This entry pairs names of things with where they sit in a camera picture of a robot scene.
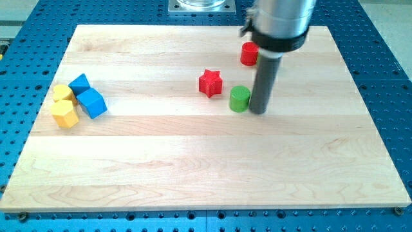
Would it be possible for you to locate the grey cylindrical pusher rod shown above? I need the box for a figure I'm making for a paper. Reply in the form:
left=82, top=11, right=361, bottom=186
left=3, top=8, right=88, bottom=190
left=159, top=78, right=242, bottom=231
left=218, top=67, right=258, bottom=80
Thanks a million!
left=249, top=51, right=283, bottom=114

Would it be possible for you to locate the red star block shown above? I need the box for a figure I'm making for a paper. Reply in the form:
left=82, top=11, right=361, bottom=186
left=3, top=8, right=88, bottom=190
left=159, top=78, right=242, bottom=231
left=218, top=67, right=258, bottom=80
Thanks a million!
left=198, top=69, right=223, bottom=98

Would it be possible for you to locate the red cylinder block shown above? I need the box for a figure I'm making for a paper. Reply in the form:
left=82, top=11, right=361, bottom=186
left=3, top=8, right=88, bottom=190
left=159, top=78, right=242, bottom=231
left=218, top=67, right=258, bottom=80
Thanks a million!
left=240, top=41, right=259, bottom=66

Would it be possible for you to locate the green cylinder block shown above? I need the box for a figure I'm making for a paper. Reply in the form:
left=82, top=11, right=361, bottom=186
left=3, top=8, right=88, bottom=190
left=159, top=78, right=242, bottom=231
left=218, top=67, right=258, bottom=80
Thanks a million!
left=229, top=86, right=250, bottom=112

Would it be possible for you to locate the light wooden board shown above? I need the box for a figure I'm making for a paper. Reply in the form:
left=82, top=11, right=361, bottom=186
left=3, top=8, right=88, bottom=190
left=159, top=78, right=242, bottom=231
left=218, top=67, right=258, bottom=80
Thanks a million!
left=1, top=24, right=411, bottom=213

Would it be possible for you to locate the blue cube block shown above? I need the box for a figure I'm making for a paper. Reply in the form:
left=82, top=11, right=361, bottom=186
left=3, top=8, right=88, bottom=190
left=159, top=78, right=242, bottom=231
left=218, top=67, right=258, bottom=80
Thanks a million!
left=77, top=88, right=108, bottom=119

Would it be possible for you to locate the blue triangular block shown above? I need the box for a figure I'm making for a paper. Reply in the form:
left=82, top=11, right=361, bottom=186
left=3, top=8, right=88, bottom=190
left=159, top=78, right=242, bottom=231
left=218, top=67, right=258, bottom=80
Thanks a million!
left=68, top=73, right=91, bottom=96

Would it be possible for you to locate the yellow heart block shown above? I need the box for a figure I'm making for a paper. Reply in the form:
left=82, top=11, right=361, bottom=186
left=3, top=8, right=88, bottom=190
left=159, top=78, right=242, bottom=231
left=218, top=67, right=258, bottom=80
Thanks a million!
left=52, top=84, right=78, bottom=106

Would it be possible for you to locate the yellow hexagon block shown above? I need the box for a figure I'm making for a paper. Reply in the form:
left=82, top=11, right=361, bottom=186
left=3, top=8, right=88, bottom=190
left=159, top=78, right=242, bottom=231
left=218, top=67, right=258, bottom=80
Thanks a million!
left=51, top=100, right=79, bottom=128

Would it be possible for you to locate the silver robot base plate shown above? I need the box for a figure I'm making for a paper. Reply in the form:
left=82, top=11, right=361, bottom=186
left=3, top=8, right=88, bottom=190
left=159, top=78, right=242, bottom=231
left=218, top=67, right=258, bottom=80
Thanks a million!
left=167, top=0, right=236, bottom=15

